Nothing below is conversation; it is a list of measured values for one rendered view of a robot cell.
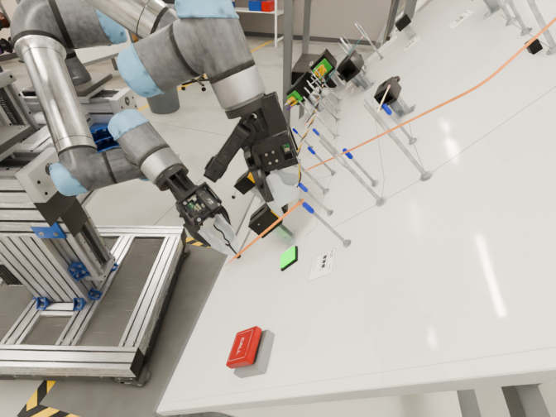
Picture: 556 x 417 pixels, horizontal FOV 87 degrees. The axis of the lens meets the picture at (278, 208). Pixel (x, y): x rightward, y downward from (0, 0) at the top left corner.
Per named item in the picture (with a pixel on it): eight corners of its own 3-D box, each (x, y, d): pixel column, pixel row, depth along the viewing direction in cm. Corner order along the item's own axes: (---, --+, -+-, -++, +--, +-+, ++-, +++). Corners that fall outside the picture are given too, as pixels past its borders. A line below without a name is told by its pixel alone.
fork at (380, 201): (386, 203, 43) (324, 136, 39) (376, 208, 44) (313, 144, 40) (385, 195, 45) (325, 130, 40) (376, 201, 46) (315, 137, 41)
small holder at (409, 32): (393, 49, 95) (381, 33, 93) (416, 29, 90) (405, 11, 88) (394, 52, 91) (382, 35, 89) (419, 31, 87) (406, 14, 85)
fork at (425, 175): (433, 177, 39) (370, 98, 35) (421, 184, 40) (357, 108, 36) (431, 169, 41) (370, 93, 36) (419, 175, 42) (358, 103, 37)
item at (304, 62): (289, 86, 137) (289, 71, 133) (300, 65, 163) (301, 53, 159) (360, 91, 132) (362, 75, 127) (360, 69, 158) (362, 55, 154)
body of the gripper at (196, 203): (194, 227, 54) (151, 178, 54) (193, 234, 62) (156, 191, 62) (226, 203, 57) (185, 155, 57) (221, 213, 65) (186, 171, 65)
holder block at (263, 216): (265, 227, 61) (250, 215, 59) (283, 211, 58) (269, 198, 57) (262, 239, 57) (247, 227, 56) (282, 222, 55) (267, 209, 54)
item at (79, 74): (36, 88, 105) (21, 57, 99) (61, 74, 117) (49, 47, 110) (78, 88, 105) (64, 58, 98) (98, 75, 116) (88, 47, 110)
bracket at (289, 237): (286, 236, 62) (270, 222, 60) (294, 230, 61) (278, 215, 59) (286, 250, 58) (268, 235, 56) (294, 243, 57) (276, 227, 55)
